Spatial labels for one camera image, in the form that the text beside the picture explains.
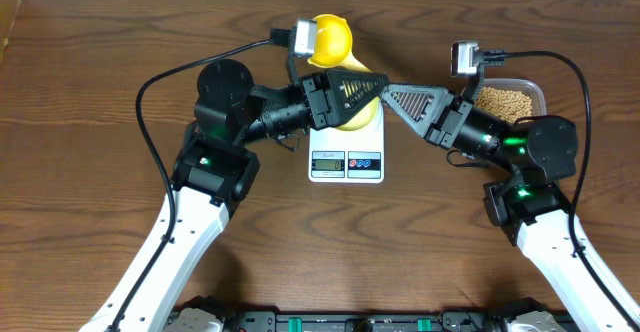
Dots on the white digital kitchen scale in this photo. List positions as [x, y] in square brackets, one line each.
[337, 156]

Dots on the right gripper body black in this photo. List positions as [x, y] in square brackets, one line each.
[448, 125]

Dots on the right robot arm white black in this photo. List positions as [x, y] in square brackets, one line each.
[529, 207]

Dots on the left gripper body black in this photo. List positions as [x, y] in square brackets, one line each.
[315, 122]

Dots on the clear plastic container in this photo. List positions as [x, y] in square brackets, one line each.
[527, 87]

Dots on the yellow measuring scoop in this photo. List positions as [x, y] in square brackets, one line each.
[334, 44]

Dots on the soybeans in container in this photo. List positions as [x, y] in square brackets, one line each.
[508, 105]

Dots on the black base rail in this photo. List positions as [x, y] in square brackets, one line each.
[205, 314]

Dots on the pale yellow bowl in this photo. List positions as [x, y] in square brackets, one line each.
[363, 117]

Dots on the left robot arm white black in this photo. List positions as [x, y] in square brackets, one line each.
[214, 172]

